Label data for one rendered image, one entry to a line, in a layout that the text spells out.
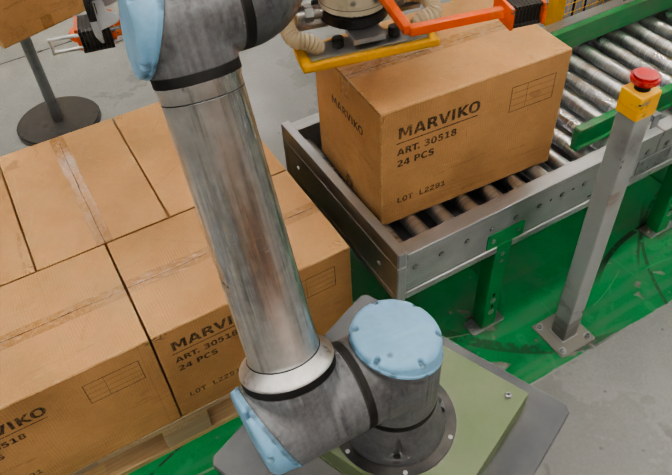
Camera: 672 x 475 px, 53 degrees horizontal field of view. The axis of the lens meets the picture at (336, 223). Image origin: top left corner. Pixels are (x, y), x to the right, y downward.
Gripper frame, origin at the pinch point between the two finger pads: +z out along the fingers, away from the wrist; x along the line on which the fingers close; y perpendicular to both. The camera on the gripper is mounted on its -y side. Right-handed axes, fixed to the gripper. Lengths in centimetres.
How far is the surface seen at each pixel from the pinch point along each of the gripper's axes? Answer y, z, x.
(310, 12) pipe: 48.2, 5.0, -0.4
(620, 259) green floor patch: 157, 122, -10
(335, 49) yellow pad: 52, 11, -9
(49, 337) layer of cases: -33, 67, -27
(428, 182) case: 76, 56, -13
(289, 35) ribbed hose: 41.3, 5.3, -8.4
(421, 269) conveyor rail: 68, 72, -31
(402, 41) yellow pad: 68, 11, -11
